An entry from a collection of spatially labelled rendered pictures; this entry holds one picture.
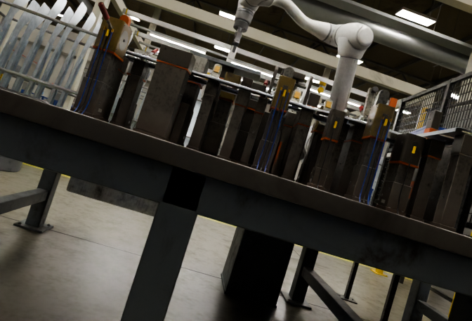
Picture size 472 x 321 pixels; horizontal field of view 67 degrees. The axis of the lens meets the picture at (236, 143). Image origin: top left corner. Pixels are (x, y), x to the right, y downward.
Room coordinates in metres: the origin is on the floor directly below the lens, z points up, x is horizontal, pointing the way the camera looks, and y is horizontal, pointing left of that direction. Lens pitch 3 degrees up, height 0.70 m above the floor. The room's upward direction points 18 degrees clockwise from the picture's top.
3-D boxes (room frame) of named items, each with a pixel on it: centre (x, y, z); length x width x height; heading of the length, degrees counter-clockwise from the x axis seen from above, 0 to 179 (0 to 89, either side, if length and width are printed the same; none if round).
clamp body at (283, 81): (1.27, -0.11, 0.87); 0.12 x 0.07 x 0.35; 178
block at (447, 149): (1.31, -0.79, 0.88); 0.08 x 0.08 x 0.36; 88
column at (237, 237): (2.18, -0.33, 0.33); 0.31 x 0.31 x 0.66; 5
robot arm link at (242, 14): (1.81, 0.16, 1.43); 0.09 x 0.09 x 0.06
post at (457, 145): (1.07, -0.66, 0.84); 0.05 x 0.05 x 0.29; 88
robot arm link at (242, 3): (1.80, 0.16, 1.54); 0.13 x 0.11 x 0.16; 18
